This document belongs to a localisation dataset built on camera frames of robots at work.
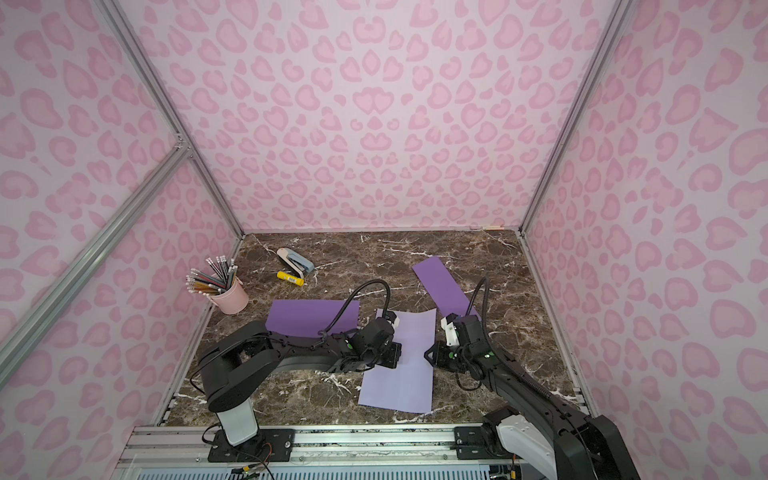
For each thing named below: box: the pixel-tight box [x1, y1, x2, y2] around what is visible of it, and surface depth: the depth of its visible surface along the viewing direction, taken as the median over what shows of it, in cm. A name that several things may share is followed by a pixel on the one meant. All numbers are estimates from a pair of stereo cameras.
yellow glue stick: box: [276, 271, 305, 287], surface depth 106 cm
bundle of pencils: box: [185, 255, 238, 296], surface depth 93 cm
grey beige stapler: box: [277, 247, 315, 279], surface depth 109 cm
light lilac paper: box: [358, 308, 437, 414], surface depth 83 cm
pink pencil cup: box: [206, 276, 249, 315], surface depth 93 cm
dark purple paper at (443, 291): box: [412, 256, 481, 320], surface depth 106 cm
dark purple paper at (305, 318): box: [265, 300, 360, 337], surface depth 101 cm
